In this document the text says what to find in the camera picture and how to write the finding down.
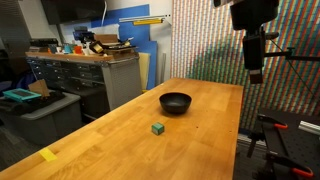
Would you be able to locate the green block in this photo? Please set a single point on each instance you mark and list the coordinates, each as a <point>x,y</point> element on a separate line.
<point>157,128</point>

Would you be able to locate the grey drawer workbench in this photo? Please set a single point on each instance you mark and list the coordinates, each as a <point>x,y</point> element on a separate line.
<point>103,83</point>

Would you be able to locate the black orange clamp upper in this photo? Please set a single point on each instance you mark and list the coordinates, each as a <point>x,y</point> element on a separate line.
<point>258,135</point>

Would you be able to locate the yellow tape piece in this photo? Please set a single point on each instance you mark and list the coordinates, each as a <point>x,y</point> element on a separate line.
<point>47,154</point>

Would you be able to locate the black orange clamp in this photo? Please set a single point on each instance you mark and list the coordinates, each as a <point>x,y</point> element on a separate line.
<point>294,168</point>
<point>258,135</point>

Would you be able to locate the cardboard piece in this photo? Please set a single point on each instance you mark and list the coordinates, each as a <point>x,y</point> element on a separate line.
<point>39,87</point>

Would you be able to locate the blue foam board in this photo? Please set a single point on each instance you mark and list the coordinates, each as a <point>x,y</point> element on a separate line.
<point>140,34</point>

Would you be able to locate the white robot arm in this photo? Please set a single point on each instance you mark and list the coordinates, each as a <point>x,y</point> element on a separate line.
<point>250,15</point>

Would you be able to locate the teal tray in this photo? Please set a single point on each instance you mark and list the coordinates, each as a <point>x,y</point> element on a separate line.
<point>21,95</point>

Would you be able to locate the black camera on stand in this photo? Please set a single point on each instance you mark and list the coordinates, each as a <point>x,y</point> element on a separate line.
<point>287,54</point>

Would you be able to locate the black wall monitor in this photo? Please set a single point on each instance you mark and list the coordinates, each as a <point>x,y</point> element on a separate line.
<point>65,11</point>

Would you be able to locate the grey storage bin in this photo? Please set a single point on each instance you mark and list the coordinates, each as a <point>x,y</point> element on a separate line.
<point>48,124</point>

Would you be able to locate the yellow level tool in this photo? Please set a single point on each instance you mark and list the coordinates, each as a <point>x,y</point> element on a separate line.
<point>148,22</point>

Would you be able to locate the black orange clamp lower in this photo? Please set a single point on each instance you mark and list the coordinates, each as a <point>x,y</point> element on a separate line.
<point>294,168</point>

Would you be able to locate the black bowl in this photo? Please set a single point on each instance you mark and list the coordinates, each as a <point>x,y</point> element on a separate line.
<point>175,102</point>

